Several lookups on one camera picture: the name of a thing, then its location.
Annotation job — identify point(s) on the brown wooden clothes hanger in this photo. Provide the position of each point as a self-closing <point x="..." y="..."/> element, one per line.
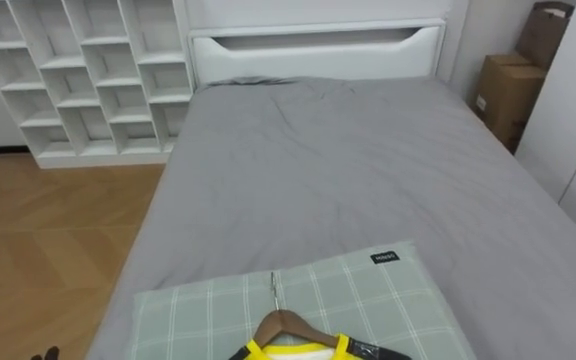
<point x="288" y="322"/>

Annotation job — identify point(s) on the green checked pillow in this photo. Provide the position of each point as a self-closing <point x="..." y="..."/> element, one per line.
<point x="368" y="305"/>

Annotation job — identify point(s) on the tall brown cardboard box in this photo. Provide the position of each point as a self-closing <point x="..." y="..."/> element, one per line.
<point x="543" y="32"/>

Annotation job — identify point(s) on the yellow and black shirt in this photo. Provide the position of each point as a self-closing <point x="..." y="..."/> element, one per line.
<point x="313" y="352"/>

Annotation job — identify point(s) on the grey bed with white headboard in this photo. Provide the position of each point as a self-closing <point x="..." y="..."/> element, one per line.
<point x="318" y="170"/>

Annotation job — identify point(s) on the white wardrobe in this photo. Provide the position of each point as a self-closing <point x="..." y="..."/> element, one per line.
<point x="575" y="135"/>

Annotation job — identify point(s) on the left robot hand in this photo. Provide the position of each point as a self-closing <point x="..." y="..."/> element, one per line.
<point x="47" y="355"/>

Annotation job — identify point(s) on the white cubby shelf unit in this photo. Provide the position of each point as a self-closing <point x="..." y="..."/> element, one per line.
<point x="88" y="80"/>

